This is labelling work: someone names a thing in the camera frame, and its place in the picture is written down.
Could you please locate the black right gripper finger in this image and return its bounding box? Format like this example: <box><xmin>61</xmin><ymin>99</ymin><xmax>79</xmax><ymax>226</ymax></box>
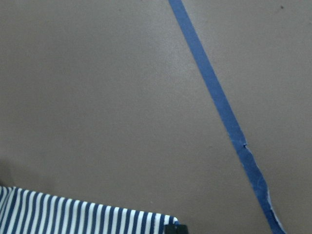
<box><xmin>164</xmin><ymin>224</ymin><xmax>188</xmax><ymax>234</ymax></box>

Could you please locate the navy white striped polo shirt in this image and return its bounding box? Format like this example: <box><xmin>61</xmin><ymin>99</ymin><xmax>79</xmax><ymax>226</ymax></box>
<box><xmin>0</xmin><ymin>186</ymin><xmax>180</xmax><ymax>234</ymax></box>

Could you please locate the brown paper table cover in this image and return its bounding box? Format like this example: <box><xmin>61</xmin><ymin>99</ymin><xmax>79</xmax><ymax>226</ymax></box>
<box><xmin>0</xmin><ymin>0</ymin><xmax>312</xmax><ymax>234</ymax></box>

